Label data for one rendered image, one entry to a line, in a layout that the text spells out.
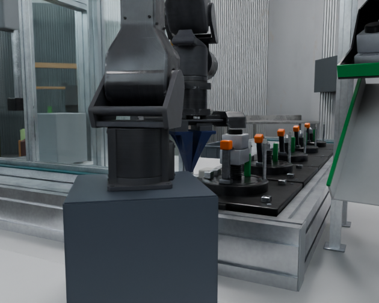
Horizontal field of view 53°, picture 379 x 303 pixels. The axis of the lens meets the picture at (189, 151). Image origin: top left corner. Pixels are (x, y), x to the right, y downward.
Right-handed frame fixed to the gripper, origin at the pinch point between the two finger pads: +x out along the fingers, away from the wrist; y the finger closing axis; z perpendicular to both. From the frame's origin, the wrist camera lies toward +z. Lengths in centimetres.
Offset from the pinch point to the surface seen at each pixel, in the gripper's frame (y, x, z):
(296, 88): -543, -52, 636
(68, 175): 13, 13, 59
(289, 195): -21.6, 9.7, 0.9
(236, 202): -9.5, 9.7, 0.6
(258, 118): -405, 14, 579
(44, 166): 19, 12, 71
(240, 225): -6.3, 11.5, -6.4
